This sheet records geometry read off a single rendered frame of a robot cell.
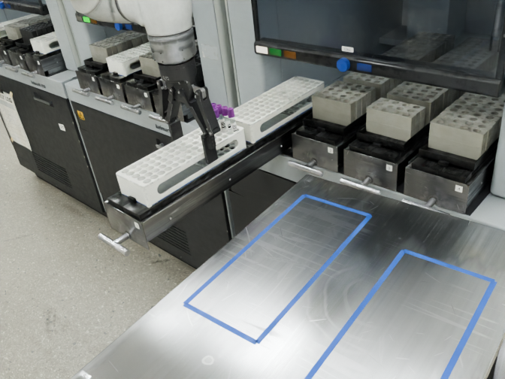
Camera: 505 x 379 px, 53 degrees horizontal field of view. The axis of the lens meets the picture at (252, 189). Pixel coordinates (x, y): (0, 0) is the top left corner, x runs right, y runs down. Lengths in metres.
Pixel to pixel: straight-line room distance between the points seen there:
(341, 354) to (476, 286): 0.24
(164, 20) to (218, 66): 0.52
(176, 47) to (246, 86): 0.46
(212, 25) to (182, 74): 0.44
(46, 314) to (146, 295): 0.39
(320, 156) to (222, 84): 0.43
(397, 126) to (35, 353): 1.48
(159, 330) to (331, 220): 0.36
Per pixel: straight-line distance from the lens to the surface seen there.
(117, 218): 1.11
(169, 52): 1.03
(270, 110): 1.25
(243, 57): 1.42
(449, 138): 1.13
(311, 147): 1.24
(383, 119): 1.19
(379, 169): 1.15
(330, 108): 1.26
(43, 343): 2.07
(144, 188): 1.03
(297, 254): 0.86
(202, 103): 1.05
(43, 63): 2.27
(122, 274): 2.21
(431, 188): 1.11
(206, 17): 1.48
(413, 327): 0.76
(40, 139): 2.65
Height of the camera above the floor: 1.38
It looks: 33 degrees down
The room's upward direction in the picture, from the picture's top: 7 degrees counter-clockwise
